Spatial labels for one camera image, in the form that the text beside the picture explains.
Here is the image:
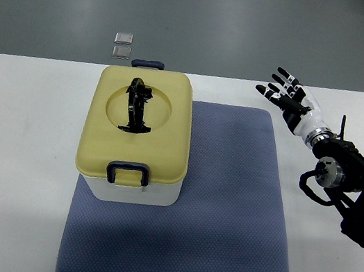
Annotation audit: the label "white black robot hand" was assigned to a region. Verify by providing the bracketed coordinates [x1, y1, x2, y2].
[256, 67, 332, 148]

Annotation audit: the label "yellow box lid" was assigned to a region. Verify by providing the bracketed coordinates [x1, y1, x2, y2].
[75, 65, 193, 187]

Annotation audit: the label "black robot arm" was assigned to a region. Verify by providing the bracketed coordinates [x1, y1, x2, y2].
[299, 117, 364, 248]

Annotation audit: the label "white storage box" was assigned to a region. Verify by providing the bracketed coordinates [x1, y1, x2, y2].
[81, 175, 183, 206]

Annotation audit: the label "blue padded mat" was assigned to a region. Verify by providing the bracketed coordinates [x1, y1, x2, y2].
[56, 101, 289, 272]

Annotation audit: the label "lower silver floor plate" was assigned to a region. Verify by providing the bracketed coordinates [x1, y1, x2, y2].
[111, 45, 132, 60]

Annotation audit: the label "silver floor plate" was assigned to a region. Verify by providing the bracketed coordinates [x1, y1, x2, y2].
[114, 32, 133, 45]
[111, 45, 132, 60]

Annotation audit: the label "upper silver floor plate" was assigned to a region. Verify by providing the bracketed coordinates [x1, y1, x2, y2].
[114, 32, 133, 45]

